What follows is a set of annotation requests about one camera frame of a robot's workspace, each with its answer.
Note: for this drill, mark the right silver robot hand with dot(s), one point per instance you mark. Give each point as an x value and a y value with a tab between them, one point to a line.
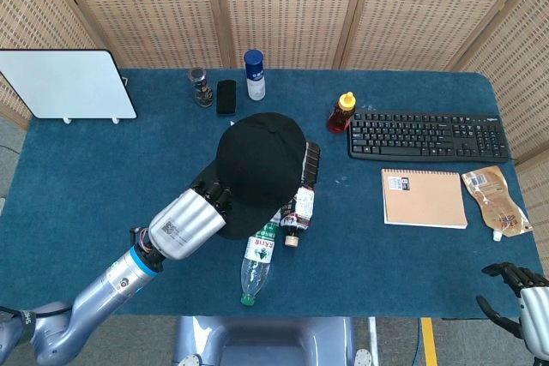
534	314

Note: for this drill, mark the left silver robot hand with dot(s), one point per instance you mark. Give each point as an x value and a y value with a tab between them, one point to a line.
188	224

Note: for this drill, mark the black baseball cap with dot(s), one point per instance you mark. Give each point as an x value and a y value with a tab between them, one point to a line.
257	160

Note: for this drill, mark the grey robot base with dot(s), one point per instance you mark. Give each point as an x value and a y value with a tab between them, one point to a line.
261	340

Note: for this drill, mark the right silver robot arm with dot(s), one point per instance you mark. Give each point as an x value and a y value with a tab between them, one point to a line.
541	361

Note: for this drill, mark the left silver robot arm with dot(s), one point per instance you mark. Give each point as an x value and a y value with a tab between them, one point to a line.
103	293

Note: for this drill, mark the clear water bottle green cap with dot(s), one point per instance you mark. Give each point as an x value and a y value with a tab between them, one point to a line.
256	263

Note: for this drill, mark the blue table cloth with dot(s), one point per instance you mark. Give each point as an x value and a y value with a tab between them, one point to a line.
107	177

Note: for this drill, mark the dark sauce bottle beige cap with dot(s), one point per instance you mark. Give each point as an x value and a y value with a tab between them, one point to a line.
304	203

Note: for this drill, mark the brown snack pouch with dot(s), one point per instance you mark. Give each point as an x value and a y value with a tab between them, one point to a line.
493	194

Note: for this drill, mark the black board eraser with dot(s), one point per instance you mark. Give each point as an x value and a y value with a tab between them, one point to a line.
226	97

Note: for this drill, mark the glass pepper grinder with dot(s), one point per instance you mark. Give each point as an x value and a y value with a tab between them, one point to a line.
201	89

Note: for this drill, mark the kraft spiral notebook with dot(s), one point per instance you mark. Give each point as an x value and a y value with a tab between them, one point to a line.
424	199

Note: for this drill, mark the clear bottle blue cap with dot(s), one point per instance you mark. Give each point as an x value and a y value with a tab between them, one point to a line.
254	74

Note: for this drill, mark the white metal pole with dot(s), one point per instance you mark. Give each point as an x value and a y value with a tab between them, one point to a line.
372	342

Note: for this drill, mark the honey bottle yellow cap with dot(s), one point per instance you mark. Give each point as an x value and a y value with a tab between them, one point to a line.
342	115

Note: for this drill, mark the black computer keyboard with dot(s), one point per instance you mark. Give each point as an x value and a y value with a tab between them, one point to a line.
429	136

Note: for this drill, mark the bamboo folding screen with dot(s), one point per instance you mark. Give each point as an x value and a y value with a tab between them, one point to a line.
291	10

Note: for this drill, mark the white board black frame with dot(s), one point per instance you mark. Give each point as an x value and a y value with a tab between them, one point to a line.
68	83

